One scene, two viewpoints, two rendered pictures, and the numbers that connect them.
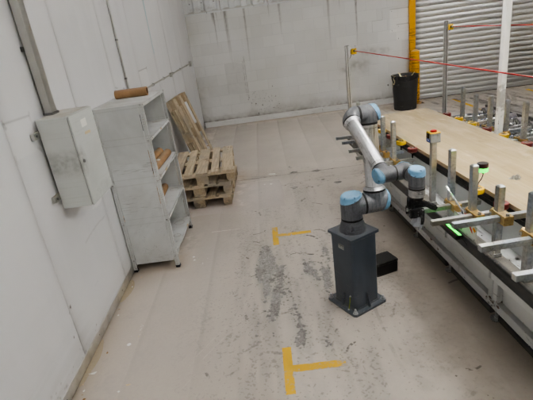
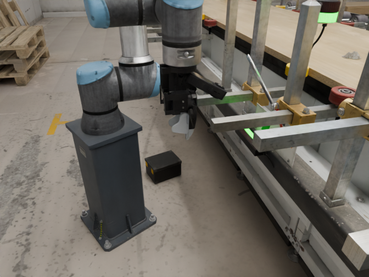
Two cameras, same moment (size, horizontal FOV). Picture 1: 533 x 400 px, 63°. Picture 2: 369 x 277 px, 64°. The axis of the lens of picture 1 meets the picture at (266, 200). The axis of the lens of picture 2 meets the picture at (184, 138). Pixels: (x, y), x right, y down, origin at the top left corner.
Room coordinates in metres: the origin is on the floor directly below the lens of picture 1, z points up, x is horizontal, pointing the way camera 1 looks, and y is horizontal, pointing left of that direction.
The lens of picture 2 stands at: (1.53, -0.70, 1.23)
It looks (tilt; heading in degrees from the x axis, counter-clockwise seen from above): 31 degrees down; 348
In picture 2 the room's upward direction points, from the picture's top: straight up
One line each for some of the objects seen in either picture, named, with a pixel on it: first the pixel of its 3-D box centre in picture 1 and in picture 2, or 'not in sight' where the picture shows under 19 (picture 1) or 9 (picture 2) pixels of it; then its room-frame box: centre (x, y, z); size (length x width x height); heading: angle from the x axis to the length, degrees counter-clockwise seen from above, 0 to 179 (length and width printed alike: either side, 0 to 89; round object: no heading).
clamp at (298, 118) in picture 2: (474, 214); (294, 112); (2.23, -1.18, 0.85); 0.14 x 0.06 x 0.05; 2
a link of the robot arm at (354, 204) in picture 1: (352, 205); (99, 85); (2.74, -0.59, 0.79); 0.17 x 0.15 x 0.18; 98
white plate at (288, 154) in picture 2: (464, 226); (272, 132); (2.28, -1.15, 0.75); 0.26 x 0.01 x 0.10; 2
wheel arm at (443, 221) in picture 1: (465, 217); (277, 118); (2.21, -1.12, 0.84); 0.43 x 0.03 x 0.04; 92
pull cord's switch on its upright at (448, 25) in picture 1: (447, 74); not in sight; (4.86, -2.18, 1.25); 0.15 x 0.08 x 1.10; 2
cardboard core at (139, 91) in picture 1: (131, 93); not in sight; (4.19, 1.12, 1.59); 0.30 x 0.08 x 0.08; 88
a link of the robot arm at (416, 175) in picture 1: (416, 178); (181, 14); (2.20, -0.83, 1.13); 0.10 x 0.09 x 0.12; 8
